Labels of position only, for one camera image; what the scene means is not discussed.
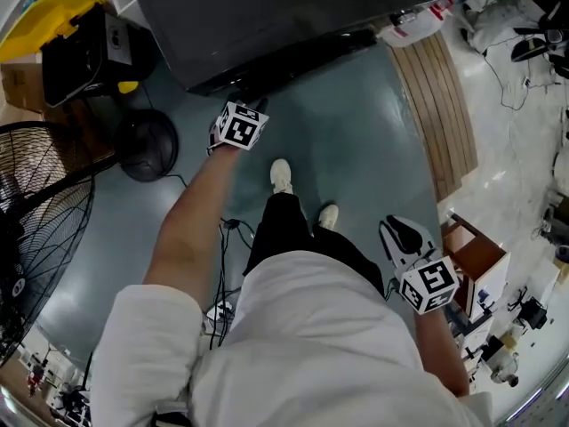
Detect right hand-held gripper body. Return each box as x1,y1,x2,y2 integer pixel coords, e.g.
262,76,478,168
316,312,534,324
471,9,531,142
393,246,461,316

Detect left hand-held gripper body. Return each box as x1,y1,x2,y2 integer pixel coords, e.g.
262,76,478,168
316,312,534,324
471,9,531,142
206,100,271,155

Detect black washing machine door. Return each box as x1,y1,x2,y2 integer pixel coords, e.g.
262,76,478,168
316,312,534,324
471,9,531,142
186,28,380,98

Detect dark grey washing machine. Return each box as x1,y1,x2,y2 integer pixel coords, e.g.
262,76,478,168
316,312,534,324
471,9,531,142
125,0,451,98

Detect person's right forearm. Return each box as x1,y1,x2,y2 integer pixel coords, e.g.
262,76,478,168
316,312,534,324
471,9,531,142
412,303,472,399

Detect person's left forearm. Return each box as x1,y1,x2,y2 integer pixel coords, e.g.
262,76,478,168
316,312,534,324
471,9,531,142
140,143,244,313

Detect small brown wooden cabinet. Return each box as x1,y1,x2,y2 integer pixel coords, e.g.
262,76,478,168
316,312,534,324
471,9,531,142
439,213,512,325

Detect person's left white shoe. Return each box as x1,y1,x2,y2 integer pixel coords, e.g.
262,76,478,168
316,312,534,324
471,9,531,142
269,157,295,196

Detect person's white shoe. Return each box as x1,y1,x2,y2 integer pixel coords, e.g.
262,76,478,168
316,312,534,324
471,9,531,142
269,157,295,196
317,203,341,231

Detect person's right white shoe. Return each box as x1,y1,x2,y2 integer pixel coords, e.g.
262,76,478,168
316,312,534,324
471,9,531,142
317,203,341,231

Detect person's black trousers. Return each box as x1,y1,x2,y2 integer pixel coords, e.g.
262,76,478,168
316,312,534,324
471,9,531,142
242,190,386,301

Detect wooden slat panel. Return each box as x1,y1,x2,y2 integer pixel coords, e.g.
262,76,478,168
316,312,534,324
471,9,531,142
389,30,480,204

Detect person's white shirt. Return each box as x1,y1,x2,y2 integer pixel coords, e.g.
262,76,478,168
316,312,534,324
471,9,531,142
90,249,495,427

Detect black box with white label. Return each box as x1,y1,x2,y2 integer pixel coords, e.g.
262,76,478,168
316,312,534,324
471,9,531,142
41,10,135,109

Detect white detergent jug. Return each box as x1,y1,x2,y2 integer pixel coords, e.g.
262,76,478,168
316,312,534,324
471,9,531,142
376,0,455,49

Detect white power strip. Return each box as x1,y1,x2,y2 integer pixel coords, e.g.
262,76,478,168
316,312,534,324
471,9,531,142
205,300,236,325

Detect yellow plastic bin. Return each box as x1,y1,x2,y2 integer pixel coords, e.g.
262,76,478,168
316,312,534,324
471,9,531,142
0,0,108,65

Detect brown cardboard box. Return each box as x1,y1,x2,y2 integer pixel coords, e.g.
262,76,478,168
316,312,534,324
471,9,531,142
0,61,46,116

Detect white stuffed bag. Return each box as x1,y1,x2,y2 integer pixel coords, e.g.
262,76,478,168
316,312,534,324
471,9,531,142
465,0,537,55

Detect black office chair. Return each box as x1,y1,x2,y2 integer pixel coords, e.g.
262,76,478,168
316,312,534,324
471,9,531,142
509,13,569,67

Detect black power cable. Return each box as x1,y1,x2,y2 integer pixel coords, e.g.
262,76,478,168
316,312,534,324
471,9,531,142
207,217,260,351

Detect thin black floor cable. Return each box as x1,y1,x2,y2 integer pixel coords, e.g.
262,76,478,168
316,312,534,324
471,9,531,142
481,44,537,111

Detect black pedestal fan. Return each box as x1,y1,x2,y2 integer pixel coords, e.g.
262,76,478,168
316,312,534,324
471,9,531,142
0,108,180,369

